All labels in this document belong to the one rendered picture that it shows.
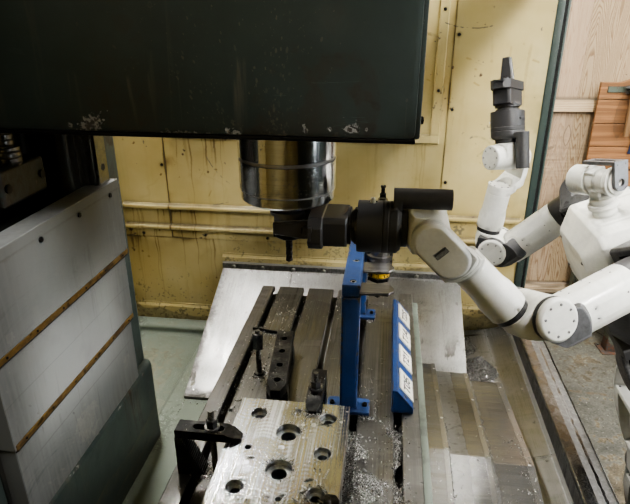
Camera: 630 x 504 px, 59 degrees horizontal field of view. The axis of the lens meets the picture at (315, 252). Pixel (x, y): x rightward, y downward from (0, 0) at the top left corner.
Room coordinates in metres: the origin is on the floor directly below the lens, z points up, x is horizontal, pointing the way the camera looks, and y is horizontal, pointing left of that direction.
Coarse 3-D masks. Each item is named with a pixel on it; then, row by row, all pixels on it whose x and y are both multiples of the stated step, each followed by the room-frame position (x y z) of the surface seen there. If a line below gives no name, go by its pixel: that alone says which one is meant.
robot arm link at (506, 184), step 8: (504, 176) 1.52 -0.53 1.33; (512, 176) 1.50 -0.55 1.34; (520, 176) 1.48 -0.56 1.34; (488, 184) 1.49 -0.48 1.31; (496, 184) 1.49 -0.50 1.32; (504, 184) 1.50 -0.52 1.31; (512, 184) 1.48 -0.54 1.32; (520, 184) 1.48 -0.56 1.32; (488, 192) 1.48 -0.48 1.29; (496, 192) 1.47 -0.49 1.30; (504, 192) 1.46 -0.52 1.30; (512, 192) 1.47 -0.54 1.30
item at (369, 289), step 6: (366, 288) 1.05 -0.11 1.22; (372, 288) 1.05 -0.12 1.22; (378, 288) 1.05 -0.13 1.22; (384, 288) 1.05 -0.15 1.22; (390, 288) 1.05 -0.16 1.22; (360, 294) 1.03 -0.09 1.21; (366, 294) 1.03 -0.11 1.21; (372, 294) 1.03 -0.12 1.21; (378, 294) 1.03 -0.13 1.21; (384, 294) 1.03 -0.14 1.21; (390, 294) 1.03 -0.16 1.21
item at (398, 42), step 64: (0, 0) 0.83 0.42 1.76; (64, 0) 0.82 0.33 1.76; (128, 0) 0.80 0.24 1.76; (192, 0) 0.79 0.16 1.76; (256, 0) 0.78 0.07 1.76; (320, 0) 0.77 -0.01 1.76; (384, 0) 0.76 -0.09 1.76; (0, 64) 0.83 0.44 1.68; (64, 64) 0.82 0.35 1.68; (128, 64) 0.81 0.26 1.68; (192, 64) 0.79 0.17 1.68; (256, 64) 0.78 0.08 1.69; (320, 64) 0.77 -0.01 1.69; (384, 64) 0.76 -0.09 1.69; (0, 128) 0.84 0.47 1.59; (64, 128) 0.82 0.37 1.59; (128, 128) 0.81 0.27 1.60; (192, 128) 0.80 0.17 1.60; (256, 128) 0.78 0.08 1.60; (320, 128) 0.77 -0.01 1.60; (384, 128) 0.76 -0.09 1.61
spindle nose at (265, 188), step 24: (240, 144) 0.87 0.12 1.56; (264, 144) 0.83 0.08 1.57; (288, 144) 0.82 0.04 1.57; (312, 144) 0.84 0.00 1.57; (240, 168) 0.87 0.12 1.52; (264, 168) 0.83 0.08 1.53; (288, 168) 0.83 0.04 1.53; (312, 168) 0.84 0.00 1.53; (264, 192) 0.83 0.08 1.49; (288, 192) 0.82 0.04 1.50; (312, 192) 0.84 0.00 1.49
